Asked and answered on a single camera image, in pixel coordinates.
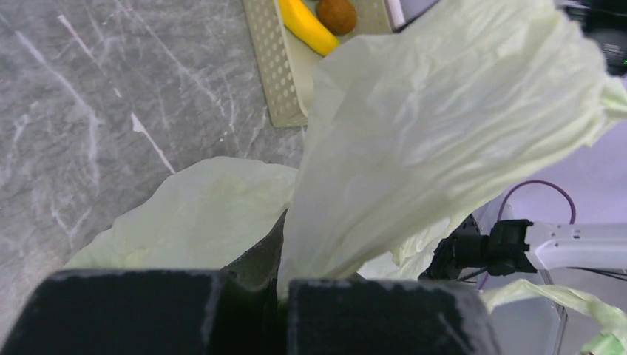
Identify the brown fake kiwi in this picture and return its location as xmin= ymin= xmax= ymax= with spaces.
xmin=316 ymin=0 xmax=357 ymax=36

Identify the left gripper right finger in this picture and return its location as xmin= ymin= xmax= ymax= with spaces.
xmin=286 ymin=280 xmax=502 ymax=354

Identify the pale yellow plastic basket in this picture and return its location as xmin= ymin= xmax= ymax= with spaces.
xmin=242 ymin=0 xmax=396 ymax=129

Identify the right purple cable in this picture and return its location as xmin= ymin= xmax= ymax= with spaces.
xmin=477 ymin=180 xmax=577 ymax=292

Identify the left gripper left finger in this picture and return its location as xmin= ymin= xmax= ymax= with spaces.
xmin=1 ymin=270 xmax=279 ymax=354

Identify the yellow fake banana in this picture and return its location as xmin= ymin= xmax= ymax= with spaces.
xmin=278 ymin=0 xmax=340 ymax=56

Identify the light green plastic bag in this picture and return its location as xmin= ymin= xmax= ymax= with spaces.
xmin=64 ymin=0 xmax=627 ymax=355

